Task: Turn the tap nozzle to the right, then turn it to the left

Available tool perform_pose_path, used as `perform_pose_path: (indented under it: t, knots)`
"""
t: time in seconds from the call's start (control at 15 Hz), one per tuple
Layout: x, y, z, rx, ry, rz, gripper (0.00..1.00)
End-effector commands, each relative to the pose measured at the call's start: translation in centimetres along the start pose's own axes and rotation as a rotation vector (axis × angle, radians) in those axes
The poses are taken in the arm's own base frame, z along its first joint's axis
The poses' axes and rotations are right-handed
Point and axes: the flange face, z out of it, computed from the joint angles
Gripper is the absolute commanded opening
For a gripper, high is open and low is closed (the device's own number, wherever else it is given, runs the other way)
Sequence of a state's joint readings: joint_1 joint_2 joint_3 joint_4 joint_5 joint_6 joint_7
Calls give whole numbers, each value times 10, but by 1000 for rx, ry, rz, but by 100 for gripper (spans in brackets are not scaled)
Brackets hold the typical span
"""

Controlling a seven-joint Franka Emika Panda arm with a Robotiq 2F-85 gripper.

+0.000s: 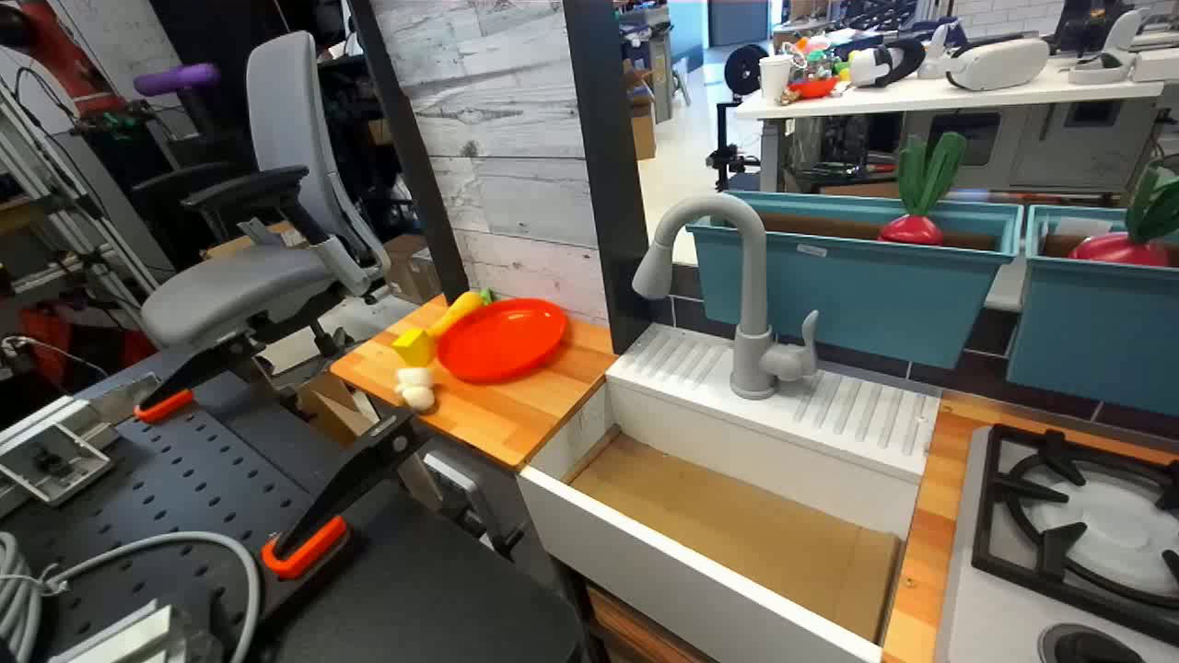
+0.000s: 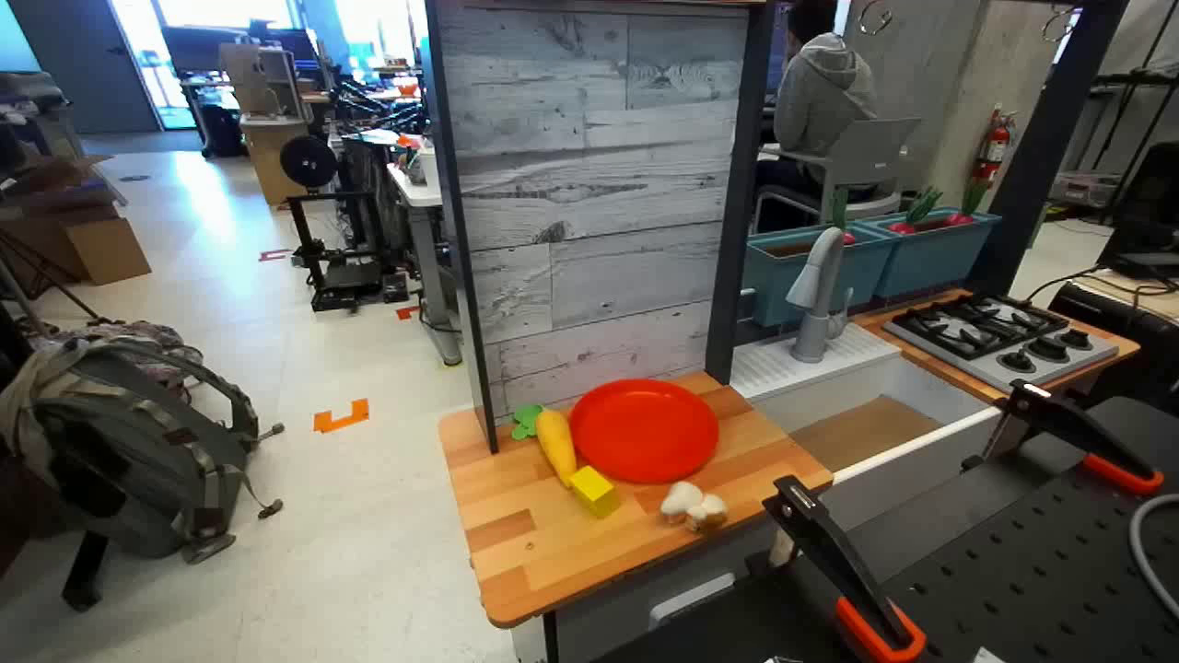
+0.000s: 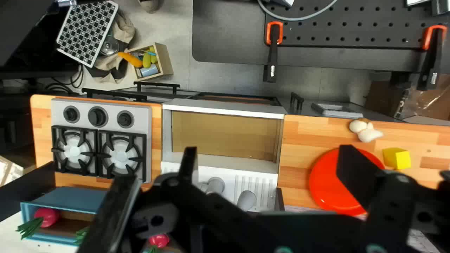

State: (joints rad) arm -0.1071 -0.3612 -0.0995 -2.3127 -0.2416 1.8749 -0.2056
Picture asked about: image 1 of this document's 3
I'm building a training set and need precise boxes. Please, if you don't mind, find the grey toy tap faucet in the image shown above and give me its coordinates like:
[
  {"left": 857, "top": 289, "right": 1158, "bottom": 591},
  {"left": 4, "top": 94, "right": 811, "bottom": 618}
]
[{"left": 630, "top": 192, "right": 817, "bottom": 402}]

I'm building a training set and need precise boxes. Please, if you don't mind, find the orange plastic plate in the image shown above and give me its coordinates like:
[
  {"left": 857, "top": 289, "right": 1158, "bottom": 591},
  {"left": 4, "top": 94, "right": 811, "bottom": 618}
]
[{"left": 439, "top": 300, "right": 573, "bottom": 385}]

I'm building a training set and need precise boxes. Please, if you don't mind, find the wooden counter board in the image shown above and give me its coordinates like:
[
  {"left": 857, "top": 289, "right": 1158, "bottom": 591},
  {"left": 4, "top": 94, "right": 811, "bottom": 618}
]
[{"left": 332, "top": 294, "right": 617, "bottom": 472}]

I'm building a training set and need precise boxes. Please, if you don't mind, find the yellow toy corn cob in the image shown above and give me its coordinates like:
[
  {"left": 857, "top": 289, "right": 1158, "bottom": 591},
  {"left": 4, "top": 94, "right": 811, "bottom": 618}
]
[{"left": 426, "top": 290, "right": 493, "bottom": 340}]

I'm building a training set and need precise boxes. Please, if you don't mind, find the yellow toy block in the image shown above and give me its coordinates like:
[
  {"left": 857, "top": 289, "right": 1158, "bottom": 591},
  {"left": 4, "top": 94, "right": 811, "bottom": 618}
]
[{"left": 394, "top": 328, "right": 436, "bottom": 369}]

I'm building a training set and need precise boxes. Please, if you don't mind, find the white toy sink basin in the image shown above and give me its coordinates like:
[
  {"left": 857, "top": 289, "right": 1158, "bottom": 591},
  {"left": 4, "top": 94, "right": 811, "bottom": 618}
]
[{"left": 521, "top": 324, "right": 940, "bottom": 663}]

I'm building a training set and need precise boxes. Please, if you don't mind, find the grey office chair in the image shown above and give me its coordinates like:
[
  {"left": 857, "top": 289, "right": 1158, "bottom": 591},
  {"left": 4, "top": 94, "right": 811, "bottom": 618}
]
[{"left": 140, "top": 30, "right": 391, "bottom": 351}]

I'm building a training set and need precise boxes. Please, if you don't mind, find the near black orange clamp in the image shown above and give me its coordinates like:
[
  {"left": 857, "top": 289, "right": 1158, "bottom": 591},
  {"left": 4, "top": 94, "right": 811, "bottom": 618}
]
[{"left": 258, "top": 418, "right": 425, "bottom": 581}]

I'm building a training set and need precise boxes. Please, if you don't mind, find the black orange clamp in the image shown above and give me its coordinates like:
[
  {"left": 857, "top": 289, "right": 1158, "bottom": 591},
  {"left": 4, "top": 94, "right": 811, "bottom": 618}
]
[
  {"left": 258, "top": 418, "right": 425, "bottom": 581},
  {"left": 134, "top": 335, "right": 258, "bottom": 424}
]

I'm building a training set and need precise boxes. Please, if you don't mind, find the left teal planter box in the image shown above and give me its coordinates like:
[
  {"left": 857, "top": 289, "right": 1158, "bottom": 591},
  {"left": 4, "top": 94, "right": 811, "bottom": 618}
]
[{"left": 744, "top": 192, "right": 1022, "bottom": 369}]

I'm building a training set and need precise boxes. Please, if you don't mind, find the teal planter box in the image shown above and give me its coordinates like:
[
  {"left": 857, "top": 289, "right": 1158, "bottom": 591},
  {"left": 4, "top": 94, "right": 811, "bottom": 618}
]
[
  {"left": 1007, "top": 207, "right": 1179, "bottom": 418},
  {"left": 744, "top": 192, "right": 1022, "bottom": 369}
]

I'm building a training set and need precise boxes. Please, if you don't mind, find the far black orange clamp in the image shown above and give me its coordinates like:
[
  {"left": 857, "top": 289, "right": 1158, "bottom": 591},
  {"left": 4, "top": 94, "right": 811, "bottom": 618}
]
[{"left": 134, "top": 335, "right": 258, "bottom": 424}]

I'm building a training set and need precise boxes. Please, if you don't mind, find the left toy radish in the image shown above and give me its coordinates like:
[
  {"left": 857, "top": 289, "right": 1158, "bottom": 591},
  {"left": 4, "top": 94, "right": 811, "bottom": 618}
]
[{"left": 880, "top": 132, "right": 966, "bottom": 245}]

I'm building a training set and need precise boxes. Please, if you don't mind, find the toy radish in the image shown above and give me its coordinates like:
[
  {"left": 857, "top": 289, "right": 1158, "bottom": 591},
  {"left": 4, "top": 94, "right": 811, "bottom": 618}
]
[
  {"left": 1071, "top": 170, "right": 1179, "bottom": 267},
  {"left": 880, "top": 132, "right": 966, "bottom": 245}
]

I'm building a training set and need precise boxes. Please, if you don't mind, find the black perforated work table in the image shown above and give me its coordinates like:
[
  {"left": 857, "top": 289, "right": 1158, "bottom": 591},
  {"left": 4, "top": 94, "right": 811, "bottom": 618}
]
[{"left": 0, "top": 371, "right": 582, "bottom": 663}]

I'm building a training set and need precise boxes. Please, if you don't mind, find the right teal planter box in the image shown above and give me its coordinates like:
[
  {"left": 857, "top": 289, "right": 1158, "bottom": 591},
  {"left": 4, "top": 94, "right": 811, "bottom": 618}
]
[{"left": 1007, "top": 207, "right": 1179, "bottom": 418}]

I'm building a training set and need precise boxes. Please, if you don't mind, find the toy gas stove top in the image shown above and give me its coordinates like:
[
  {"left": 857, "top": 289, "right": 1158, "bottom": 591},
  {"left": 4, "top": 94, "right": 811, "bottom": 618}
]
[{"left": 935, "top": 424, "right": 1179, "bottom": 663}]

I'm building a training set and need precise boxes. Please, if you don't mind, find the right toy radish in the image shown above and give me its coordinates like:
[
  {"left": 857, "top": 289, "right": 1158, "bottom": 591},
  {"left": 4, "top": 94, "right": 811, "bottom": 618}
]
[{"left": 1071, "top": 170, "right": 1179, "bottom": 267}]

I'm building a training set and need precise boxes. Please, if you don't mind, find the white background table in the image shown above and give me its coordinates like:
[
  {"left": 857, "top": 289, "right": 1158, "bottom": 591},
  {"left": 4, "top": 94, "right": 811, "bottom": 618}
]
[{"left": 738, "top": 58, "right": 1174, "bottom": 196}]

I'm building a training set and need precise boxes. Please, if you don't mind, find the black vertical post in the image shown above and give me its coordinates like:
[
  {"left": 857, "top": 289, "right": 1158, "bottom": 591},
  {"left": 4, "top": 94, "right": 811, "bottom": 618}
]
[{"left": 564, "top": 0, "right": 652, "bottom": 355}]

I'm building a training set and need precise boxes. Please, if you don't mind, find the small grey mount plate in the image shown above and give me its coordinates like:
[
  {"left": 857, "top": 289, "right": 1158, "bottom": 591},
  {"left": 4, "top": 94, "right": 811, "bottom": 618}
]
[{"left": 0, "top": 424, "right": 110, "bottom": 504}]

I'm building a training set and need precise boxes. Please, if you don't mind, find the grey cable hose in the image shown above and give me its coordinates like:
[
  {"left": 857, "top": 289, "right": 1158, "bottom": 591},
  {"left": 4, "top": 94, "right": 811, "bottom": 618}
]
[{"left": 0, "top": 528, "right": 265, "bottom": 663}]

